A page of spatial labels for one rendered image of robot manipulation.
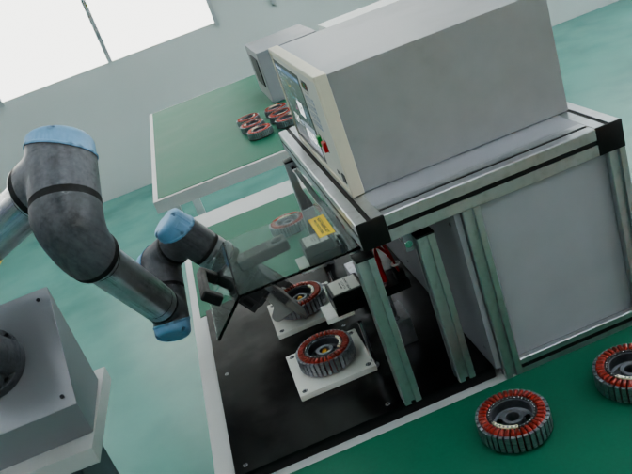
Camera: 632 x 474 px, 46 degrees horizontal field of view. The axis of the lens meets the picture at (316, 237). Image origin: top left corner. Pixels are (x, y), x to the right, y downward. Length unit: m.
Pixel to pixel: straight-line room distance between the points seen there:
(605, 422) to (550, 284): 0.24
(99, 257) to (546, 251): 0.72
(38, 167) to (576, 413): 0.92
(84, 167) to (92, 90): 4.77
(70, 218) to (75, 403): 0.52
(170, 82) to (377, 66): 4.88
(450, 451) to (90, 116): 5.14
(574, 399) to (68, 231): 0.83
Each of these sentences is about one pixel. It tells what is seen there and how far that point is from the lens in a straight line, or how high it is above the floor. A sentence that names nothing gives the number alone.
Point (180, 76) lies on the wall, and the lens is 5.99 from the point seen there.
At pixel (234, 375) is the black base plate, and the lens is 1.53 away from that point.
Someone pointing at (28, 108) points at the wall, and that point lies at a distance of 6.09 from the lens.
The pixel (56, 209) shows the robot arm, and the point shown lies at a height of 1.26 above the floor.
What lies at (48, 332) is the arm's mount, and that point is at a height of 0.94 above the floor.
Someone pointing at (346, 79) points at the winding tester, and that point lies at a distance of 1.15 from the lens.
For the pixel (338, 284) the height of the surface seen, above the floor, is 0.92.
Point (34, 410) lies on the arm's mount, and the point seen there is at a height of 0.84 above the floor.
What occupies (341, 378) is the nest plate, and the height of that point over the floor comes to 0.78.
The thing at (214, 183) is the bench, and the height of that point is 0.73.
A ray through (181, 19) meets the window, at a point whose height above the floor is 1.11.
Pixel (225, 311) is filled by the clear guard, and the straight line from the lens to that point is 1.17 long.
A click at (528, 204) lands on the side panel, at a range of 1.20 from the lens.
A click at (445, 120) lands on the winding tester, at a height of 1.18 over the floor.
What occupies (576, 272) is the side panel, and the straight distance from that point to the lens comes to 1.29.
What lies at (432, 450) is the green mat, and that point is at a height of 0.75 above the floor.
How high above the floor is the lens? 1.55
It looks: 23 degrees down
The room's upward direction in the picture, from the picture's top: 20 degrees counter-clockwise
